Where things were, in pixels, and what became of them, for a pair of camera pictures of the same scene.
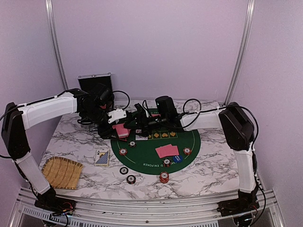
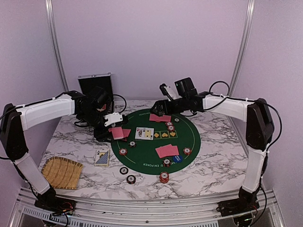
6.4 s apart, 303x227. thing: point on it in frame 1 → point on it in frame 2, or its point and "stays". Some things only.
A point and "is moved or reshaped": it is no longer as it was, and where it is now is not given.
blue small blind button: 178,158 stays
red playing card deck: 123,133 is moved or reshaped
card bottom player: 173,150 stays
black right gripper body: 152,125 → 181,106
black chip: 132,144 stays
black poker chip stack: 131,179 stays
